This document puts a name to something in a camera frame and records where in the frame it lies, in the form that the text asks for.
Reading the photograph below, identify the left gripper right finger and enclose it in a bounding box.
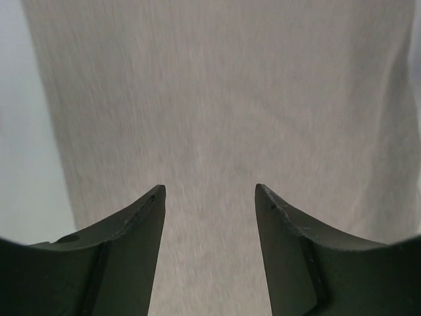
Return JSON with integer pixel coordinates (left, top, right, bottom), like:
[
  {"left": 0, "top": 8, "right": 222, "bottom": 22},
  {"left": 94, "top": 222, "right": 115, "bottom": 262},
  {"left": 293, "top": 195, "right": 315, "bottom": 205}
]
[{"left": 255, "top": 184, "right": 420, "bottom": 316}]

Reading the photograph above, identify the grey cloth napkin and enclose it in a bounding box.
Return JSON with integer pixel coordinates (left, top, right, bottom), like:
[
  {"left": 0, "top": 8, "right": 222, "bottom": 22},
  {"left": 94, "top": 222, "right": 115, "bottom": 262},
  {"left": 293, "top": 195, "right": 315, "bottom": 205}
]
[{"left": 23, "top": 1, "right": 420, "bottom": 315}]

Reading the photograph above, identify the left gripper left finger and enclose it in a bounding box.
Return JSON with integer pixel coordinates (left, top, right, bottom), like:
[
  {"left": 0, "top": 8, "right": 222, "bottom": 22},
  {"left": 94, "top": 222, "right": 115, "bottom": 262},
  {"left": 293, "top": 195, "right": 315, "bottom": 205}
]
[{"left": 1, "top": 185, "right": 166, "bottom": 315}]

